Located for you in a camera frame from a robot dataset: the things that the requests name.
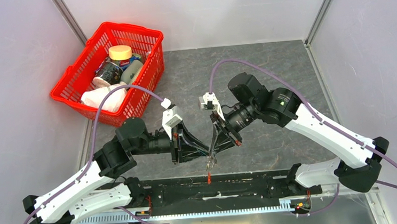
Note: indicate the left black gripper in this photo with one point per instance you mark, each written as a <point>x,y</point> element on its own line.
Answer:
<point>189,148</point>

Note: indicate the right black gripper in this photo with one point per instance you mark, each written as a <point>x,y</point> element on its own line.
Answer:
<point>220,141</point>

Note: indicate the metal keyring holder red handle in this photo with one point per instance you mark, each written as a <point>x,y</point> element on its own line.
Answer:
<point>212,161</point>

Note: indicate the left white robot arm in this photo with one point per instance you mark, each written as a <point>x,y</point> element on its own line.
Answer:
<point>74,200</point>

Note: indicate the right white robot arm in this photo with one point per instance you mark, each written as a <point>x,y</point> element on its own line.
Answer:
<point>357,162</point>

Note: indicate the grey green bottle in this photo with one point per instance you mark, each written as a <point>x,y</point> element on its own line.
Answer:
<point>131,73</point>

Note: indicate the dark patterned cup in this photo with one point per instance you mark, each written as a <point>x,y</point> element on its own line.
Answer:
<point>108,74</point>

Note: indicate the white plastic bag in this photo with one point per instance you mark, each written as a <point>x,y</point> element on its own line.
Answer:
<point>95,97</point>

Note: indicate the jar with cream lid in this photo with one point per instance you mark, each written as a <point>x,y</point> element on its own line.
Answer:
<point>120,55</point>

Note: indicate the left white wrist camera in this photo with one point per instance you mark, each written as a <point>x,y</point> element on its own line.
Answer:
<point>170,117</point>

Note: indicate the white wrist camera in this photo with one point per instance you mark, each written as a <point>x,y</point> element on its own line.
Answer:
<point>170,117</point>
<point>209,101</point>

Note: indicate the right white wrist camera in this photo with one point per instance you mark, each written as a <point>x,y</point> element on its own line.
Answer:
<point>209,101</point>

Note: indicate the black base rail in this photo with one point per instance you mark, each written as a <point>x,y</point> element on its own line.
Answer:
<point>226,192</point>

